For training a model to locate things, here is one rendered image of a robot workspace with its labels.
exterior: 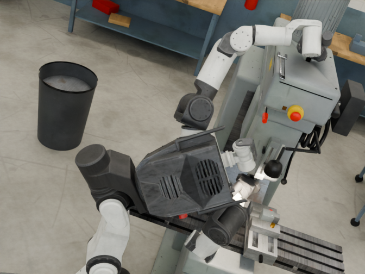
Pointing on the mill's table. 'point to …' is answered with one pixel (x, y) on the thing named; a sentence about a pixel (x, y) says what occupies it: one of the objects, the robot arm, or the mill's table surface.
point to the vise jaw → (264, 228)
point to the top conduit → (335, 111)
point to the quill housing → (256, 130)
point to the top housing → (302, 84)
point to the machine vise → (258, 243)
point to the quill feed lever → (287, 170)
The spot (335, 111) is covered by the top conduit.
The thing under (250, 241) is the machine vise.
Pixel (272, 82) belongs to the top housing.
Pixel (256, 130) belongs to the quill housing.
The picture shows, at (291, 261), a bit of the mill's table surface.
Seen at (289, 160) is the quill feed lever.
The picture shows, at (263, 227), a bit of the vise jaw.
